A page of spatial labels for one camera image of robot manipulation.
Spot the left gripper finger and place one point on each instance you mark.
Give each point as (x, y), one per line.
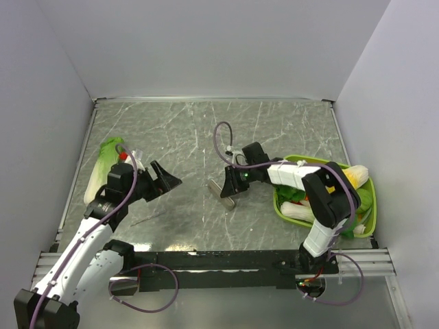
(167, 182)
(157, 168)

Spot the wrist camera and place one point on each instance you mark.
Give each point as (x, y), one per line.
(136, 155)
(234, 156)

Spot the green plastic basket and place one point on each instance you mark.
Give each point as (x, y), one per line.
(362, 228)

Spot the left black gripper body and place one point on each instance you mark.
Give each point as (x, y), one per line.
(146, 187)

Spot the green toy lettuce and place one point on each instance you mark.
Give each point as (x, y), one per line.
(288, 194)

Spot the yellow toy cabbage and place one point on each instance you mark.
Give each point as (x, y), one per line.
(357, 175)

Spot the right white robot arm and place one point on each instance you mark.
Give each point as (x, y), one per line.
(332, 198)

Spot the white green bok choy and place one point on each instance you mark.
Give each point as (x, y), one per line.
(296, 211)

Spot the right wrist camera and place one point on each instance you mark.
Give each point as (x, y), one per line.
(234, 156)

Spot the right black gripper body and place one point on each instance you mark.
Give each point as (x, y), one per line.
(243, 177)

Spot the long napa cabbage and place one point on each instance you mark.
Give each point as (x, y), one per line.
(107, 157)

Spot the round green toy vegetable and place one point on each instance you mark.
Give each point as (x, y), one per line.
(365, 199)

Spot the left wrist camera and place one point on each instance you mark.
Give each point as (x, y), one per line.
(136, 155)

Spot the black base frame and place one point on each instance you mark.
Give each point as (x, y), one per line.
(280, 269)

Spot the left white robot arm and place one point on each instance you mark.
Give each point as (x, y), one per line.
(92, 257)

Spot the beige remote control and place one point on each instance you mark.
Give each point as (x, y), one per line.
(216, 190)

